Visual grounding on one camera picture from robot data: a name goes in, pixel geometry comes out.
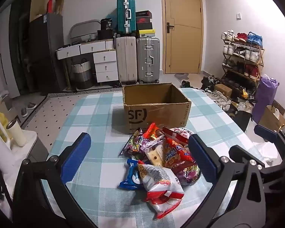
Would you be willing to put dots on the cream tumbler cup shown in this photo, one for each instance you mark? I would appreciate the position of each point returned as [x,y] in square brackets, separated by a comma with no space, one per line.
[16,134]

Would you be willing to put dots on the oval mirror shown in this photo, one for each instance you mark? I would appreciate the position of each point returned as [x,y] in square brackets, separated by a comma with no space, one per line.
[83,27]

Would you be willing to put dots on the red snack packet blue logo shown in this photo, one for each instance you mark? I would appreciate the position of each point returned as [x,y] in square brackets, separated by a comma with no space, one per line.
[178,156]

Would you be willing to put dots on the small brown carton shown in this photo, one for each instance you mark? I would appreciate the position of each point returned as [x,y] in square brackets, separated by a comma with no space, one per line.
[224,90]

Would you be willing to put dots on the grey door mat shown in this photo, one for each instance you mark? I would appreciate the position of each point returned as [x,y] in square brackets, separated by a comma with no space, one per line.
[181,76]

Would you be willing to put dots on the white side table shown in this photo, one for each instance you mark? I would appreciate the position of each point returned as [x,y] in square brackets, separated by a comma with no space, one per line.
[30,137]

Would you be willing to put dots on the grey slipper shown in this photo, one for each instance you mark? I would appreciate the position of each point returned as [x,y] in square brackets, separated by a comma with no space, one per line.
[24,112]
[31,106]

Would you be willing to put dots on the brown cardboard box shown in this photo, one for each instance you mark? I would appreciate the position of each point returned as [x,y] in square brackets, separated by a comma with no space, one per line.
[156,114]

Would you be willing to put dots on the checked blue white tablecloth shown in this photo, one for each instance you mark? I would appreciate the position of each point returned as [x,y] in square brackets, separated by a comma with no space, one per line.
[97,123]

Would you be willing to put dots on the scattered sneakers pile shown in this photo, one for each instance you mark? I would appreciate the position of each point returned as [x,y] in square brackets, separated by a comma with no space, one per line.
[211,85]

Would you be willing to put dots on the white plastic bag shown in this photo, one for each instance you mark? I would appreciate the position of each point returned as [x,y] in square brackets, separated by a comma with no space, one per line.
[263,152]

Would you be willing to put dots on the white desk with drawers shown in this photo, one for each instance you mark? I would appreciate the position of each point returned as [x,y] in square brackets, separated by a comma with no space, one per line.
[85,48]

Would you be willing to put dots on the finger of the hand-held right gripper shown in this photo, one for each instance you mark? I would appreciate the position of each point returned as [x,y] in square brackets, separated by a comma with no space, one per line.
[239,152]
[266,132]

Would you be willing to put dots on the plain black shoebox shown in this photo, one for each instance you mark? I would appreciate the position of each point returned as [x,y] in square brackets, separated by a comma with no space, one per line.
[144,26]

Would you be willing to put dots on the small white basket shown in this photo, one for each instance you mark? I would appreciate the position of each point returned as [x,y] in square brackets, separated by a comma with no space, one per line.
[93,37]

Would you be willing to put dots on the flat brown carton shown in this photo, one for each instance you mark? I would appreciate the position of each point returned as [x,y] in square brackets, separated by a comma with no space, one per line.
[59,6]

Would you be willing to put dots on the silver suitcase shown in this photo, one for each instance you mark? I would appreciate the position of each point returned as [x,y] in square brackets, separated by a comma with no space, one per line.
[148,59]

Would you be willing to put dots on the black storage box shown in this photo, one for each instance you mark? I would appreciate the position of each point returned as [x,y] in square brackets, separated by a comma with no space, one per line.
[105,35]

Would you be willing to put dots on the dark grey refrigerator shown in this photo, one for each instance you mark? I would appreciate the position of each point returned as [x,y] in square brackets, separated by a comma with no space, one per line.
[47,52]

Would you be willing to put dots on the wooden door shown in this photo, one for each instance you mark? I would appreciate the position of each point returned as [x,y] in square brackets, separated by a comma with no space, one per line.
[182,40]

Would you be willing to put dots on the blue cookie packet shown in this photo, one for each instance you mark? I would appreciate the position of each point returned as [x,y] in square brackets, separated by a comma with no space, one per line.
[131,178]

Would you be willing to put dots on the open brown carton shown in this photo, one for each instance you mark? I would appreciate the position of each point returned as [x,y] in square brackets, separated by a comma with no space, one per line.
[270,118]

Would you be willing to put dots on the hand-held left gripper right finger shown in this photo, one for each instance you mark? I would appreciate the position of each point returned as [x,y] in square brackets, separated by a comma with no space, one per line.
[201,159]

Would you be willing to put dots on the tall dark wooden cabinet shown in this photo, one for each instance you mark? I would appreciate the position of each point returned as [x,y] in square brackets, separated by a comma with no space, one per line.
[21,40]

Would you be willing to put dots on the black labelled bag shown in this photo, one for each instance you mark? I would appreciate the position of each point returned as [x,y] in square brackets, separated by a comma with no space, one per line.
[106,25]

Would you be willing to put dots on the clear cheese print packet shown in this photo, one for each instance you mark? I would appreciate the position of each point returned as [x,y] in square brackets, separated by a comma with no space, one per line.
[154,152]

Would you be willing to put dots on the wooden shoe rack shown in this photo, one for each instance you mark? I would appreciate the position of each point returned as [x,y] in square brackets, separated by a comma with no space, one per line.
[260,52]

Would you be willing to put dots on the red and black shoebox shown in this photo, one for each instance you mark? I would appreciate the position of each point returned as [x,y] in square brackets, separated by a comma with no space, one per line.
[143,20]

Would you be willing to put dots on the patterned black white rug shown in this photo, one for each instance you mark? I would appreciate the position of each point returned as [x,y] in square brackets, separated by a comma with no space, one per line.
[54,109]

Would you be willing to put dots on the red flat box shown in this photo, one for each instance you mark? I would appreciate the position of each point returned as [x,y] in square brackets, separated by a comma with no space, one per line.
[49,6]

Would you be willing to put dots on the shoe rack with shoes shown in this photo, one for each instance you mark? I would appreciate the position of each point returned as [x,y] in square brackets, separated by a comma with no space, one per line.
[249,54]

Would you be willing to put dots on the woven laundry basket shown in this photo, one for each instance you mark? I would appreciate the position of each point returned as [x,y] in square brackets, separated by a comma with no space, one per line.
[82,76]

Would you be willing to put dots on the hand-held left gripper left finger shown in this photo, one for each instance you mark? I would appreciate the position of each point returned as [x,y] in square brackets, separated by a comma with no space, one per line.
[76,154]

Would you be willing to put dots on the purple grape snack packet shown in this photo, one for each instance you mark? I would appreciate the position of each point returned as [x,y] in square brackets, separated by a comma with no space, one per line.
[190,175]

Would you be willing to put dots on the small red orange packet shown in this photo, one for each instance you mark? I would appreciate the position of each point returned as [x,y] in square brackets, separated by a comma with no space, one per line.
[152,131]

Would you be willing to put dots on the beige suitcase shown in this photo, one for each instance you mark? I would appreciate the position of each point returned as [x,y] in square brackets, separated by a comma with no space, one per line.
[125,59]

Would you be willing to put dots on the teal suitcase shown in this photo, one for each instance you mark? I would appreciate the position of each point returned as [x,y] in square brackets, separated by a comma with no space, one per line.
[125,15]

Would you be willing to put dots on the yellow bag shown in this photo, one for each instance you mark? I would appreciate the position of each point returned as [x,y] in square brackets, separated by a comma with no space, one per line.
[1,118]

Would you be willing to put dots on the red and white snack packet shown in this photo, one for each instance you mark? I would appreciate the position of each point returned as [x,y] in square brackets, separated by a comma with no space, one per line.
[178,133]

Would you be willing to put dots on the purple bag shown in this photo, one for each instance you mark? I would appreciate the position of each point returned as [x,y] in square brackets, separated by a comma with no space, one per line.
[266,97]

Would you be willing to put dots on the white drawer cabinet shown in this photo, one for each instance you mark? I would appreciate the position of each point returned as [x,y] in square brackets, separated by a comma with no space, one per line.
[106,66]

